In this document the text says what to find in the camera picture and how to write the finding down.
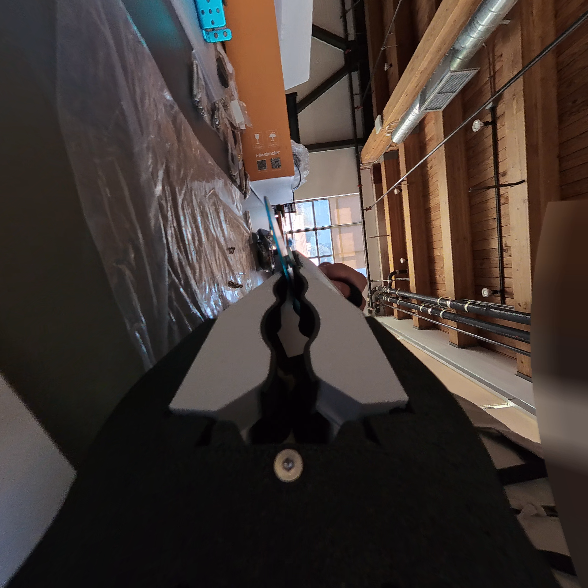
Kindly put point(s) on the bubble wrap bundle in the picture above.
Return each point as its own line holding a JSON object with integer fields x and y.
{"x": 301, "y": 160}

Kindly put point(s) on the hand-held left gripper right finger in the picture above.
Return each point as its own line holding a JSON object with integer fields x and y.
{"x": 353, "y": 367}

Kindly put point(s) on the teal round metal plate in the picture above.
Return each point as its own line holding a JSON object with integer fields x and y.
{"x": 274, "y": 234}

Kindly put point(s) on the orange cardboard box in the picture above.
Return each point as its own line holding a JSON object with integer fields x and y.
{"x": 252, "y": 69}

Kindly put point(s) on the pile of clear hardware packets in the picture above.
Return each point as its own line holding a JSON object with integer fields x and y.
{"x": 229, "y": 124}

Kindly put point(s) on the large clear plastic bag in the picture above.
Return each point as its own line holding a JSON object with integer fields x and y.
{"x": 160, "y": 183}

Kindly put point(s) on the silver foil bag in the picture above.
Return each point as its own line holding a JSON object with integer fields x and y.
{"x": 264, "y": 248}

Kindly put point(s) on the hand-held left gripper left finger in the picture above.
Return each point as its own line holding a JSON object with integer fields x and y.
{"x": 220, "y": 367}

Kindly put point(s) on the ceiling pipes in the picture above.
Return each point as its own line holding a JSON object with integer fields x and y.
{"x": 459, "y": 307}

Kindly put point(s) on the blue perforated metal bracket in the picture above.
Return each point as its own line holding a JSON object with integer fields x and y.
{"x": 211, "y": 18}

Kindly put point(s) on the person's right hand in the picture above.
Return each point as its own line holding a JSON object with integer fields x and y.
{"x": 344, "y": 275}

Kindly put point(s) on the large window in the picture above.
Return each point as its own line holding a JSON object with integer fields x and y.
{"x": 330, "y": 229}

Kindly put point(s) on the white printed instruction sheet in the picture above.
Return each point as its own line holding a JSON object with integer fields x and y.
{"x": 27, "y": 459}

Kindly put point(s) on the silver ventilation duct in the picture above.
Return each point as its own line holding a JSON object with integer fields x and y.
{"x": 459, "y": 50}

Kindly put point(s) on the black computer monitor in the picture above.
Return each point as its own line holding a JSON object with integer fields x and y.
{"x": 291, "y": 117}

